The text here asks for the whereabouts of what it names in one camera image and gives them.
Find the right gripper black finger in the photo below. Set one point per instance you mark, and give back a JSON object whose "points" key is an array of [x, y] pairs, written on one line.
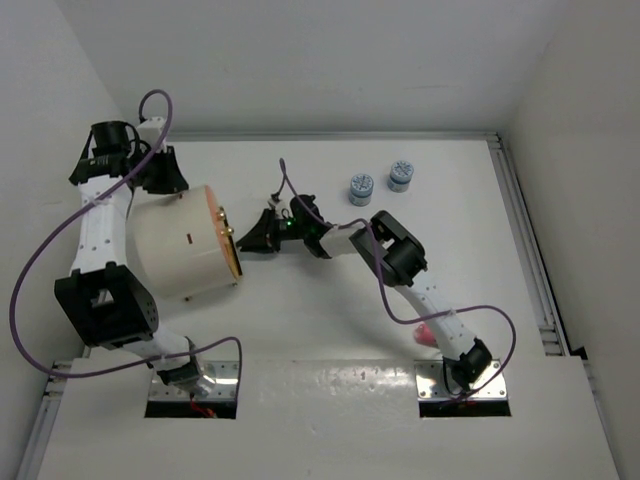
{"points": [[260, 232], [255, 245]]}

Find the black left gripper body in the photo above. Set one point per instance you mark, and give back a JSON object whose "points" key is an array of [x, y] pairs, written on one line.
{"points": [[157, 175]]}

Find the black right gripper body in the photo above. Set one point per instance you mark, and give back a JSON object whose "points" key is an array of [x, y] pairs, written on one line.
{"points": [[279, 229]]}

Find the orange drawer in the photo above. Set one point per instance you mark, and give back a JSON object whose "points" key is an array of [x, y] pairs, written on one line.
{"points": [[227, 244]]}

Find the cream cabinet with legs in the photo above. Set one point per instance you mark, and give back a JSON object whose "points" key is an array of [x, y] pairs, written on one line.
{"points": [[178, 246]]}

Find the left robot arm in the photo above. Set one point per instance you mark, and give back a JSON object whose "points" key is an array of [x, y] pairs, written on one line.
{"points": [[103, 299]]}

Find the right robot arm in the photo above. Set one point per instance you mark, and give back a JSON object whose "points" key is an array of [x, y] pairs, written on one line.
{"points": [[392, 253]]}

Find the left blue white jar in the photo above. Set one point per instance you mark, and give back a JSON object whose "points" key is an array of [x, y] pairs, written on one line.
{"points": [[361, 188]]}

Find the blue white jar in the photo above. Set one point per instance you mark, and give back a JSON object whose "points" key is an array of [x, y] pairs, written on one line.
{"points": [[361, 188], [400, 176]]}

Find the right blue white jar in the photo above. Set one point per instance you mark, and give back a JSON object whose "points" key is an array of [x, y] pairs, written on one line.
{"points": [[400, 176]]}

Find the pink-capped tube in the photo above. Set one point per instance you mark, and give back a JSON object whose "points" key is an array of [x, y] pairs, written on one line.
{"points": [[424, 336]]}

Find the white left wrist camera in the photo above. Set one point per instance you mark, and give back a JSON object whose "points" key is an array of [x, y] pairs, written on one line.
{"points": [[150, 129]]}

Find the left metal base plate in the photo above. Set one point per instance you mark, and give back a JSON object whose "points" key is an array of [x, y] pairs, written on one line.
{"points": [[218, 382]]}

